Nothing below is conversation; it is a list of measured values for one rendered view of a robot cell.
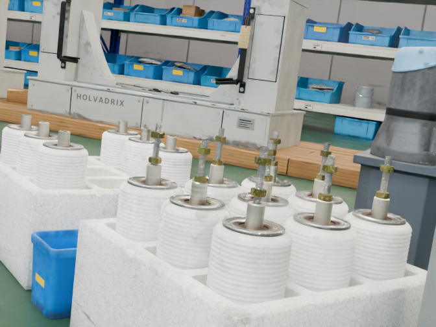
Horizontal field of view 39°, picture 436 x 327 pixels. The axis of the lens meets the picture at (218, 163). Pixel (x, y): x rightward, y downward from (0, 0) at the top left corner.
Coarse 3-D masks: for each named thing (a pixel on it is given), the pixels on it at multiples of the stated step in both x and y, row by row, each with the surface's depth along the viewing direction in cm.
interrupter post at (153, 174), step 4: (148, 164) 90; (148, 168) 90; (152, 168) 90; (156, 168) 90; (160, 168) 90; (148, 172) 90; (152, 172) 90; (156, 172) 90; (160, 172) 91; (148, 176) 90; (152, 176) 90; (156, 176) 90; (160, 176) 91; (148, 180) 90; (152, 180) 90; (156, 180) 90; (148, 184) 90; (152, 184) 90; (156, 184) 90
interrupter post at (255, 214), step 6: (252, 204) 72; (258, 204) 72; (264, 204) 72; (252, 210) 72; (258, 210) 72; (264, 210) 72; (246, 216) 72; (252, 216) 72; (258, 216) 72; (264, 216) 72; (246, 222) 72; (252, 222) 72; (258, 222) 72; (252, 228) 72; (258, 228) 72
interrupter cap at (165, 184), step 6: (132, 180) 91; (138, 180) 92; (144, 180) 93; (162, 180) 93; (168, 180) 94; (138, 186) 88; (144, 186) 88; (150, 186) 88; (156, 186) 88; (162, 186) 89; (168, 186) 89; (174, 186) 90
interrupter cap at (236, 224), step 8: (240, 216) 76; (224, 224) 71; (232, 224) 72; (240, 224) 74; (264, 224) 74; (272, 224) 74; (280, 224) 74; (240, 232) 70; (248, 232) 69; (256, 232) 69; (264, 232) 70; (272, 232) 71; (280, 232) 71
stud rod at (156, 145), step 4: (156, 124) 90; (160, 124) 90; (156, 128) 90; (160, 128) 90; (156, 140) 90; (156, 144) 90; (156, 148) 90; (156, 152) 90; (152, 156) 90; (156, 156) 90; (152, 164) 90; (156, 164) 91
